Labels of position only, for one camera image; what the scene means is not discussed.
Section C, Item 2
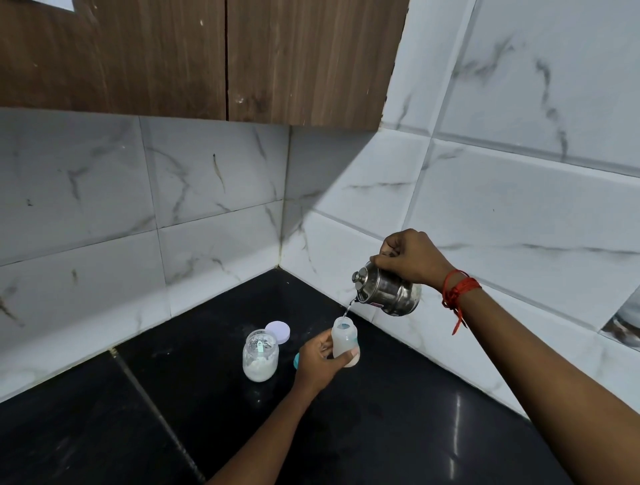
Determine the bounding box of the person's left hand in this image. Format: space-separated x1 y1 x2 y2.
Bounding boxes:
293 329 360 394

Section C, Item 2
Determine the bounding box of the person's right hand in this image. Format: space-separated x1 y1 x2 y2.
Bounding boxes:
369 229 456 292

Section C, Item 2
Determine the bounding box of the translucent baby bottle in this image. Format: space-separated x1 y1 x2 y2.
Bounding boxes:
331 317 361 368

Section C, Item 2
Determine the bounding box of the steel kettle pot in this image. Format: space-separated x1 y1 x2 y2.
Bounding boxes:
351 260 422 317

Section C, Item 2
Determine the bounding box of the person's right forearm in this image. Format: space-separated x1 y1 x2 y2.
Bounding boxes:
442 272 640 485

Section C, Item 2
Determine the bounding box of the person's left forearm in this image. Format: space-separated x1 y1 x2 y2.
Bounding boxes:
205 382 323 485

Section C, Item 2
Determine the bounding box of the white jar lid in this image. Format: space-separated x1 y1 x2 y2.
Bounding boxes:
264 321 291 345

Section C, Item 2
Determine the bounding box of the glass jar of white powder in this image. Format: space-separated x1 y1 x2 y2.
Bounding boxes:
242 329 280 383

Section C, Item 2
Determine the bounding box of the red thread wristband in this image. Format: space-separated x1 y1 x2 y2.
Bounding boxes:
441 270 482 336

